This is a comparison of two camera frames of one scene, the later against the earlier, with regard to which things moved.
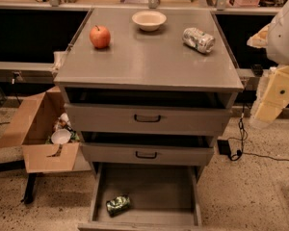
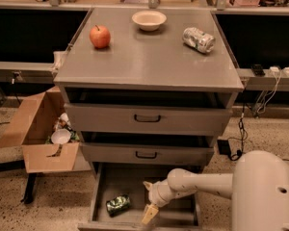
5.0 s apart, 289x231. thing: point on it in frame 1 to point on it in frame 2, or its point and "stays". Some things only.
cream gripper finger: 259,39 to 147,185
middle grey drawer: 147,148 stays
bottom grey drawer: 163,197 stays
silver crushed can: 198,39 stays
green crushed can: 118,204 stays
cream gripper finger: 280,90 to 150,212
